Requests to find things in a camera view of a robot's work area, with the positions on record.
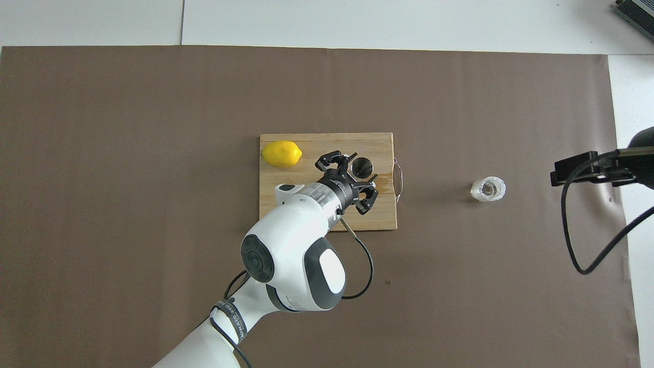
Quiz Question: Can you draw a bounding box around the wooden cutting board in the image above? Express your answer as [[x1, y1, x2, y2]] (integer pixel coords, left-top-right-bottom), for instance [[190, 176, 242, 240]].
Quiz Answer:
[[259, 132, 404, 234]]

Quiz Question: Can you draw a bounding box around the clear plastic cup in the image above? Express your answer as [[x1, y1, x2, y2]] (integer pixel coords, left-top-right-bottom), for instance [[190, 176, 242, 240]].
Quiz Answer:
[[470, 176, 507, 202]]

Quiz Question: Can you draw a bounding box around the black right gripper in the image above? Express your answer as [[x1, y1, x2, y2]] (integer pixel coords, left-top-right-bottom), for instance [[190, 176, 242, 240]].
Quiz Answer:
[[550, 126, 654, 190]]

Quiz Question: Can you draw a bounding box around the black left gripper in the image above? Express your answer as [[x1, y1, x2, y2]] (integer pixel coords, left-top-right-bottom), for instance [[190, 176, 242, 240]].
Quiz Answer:
[[314, 150, 379, 215]]

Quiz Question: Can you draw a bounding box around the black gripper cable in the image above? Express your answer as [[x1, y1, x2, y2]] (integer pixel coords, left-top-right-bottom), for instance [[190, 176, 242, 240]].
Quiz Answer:
[[560, 148, 654, 275], [208, 217, 375, 368]]

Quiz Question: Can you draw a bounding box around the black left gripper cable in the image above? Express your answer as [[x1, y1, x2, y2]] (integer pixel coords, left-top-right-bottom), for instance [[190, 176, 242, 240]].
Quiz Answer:
[[208, 217, 375, 368]]

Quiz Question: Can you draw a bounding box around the yellow lemon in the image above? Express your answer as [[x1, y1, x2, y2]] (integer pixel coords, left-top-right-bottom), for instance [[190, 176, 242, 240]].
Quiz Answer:
[[261, 141, 303, 168]]

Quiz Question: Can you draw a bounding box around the steel double jigger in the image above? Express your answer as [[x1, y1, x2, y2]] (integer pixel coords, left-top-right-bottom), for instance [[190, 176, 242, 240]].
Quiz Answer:
[[350, 157, 374, 179]]

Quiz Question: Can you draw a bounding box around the grey ribbed metal device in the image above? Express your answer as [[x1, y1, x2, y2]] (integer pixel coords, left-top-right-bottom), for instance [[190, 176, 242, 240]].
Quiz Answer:
[[613, 0, 654, 29]]

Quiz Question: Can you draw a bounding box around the brown paper table mat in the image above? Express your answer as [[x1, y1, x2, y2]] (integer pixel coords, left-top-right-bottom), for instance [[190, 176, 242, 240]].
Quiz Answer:
[[0, 45, 642, 368]]

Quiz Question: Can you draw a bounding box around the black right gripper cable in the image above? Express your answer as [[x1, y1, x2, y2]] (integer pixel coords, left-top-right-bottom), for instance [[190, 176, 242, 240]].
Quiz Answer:
[[560, 148, 654, 275]]

